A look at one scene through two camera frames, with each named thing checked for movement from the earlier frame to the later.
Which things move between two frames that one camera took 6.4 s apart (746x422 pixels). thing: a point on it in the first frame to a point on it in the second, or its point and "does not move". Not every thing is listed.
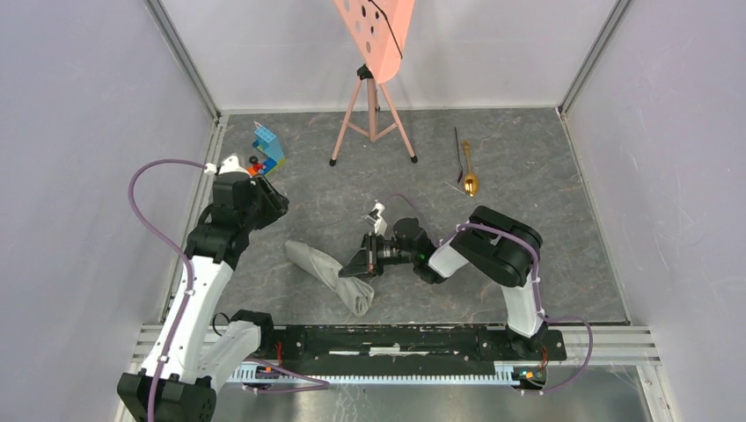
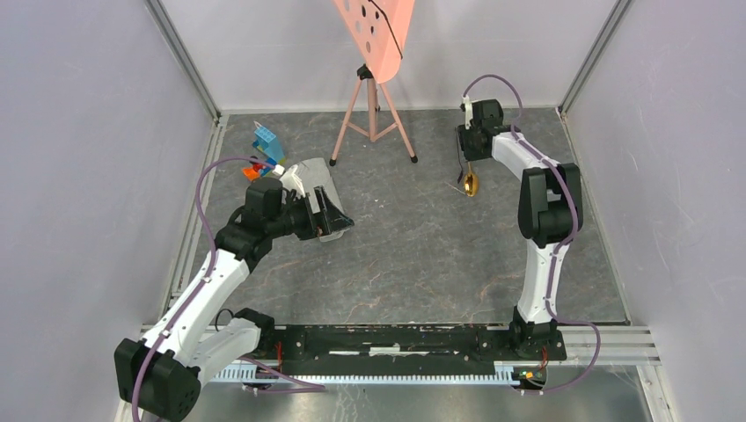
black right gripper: [372, 257] to [466, 139]
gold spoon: [471, 181] does not move
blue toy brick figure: [267, 143] does not move
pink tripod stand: [364, 73] does not move
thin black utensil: [460, 173] does not move
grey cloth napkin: [356, 295] to [302, 178]
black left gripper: [272, 199] to [318, 211]
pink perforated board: [379, 29] does not move
